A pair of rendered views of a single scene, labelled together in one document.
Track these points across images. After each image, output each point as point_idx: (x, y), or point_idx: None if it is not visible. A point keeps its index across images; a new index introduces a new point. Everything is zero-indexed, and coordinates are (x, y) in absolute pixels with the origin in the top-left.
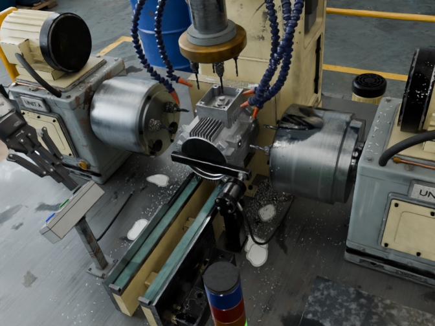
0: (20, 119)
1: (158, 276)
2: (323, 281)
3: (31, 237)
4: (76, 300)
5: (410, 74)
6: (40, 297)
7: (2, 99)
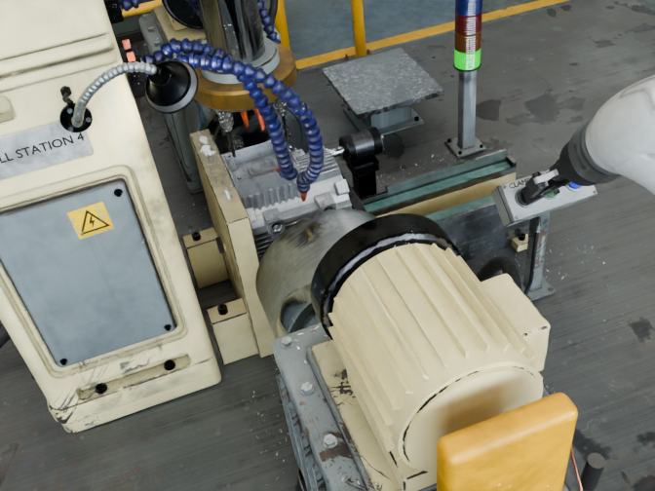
0: (567, 142)
1: (482, 174)
2: (357, 110)
3: (626, 396)
4: (582, 269)
5: None
6: (629, 296)
7: (583, 126)
